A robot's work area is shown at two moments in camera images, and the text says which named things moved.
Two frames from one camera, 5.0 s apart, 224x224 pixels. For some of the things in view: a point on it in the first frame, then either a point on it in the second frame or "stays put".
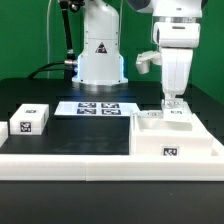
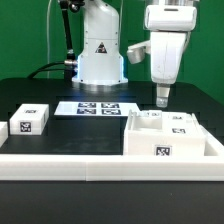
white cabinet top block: x=29 y=119 stays put
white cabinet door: x=176 y=109 → x=181 y=125
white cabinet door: x=155 y=114 stays put
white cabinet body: x=150 y=135 stays put
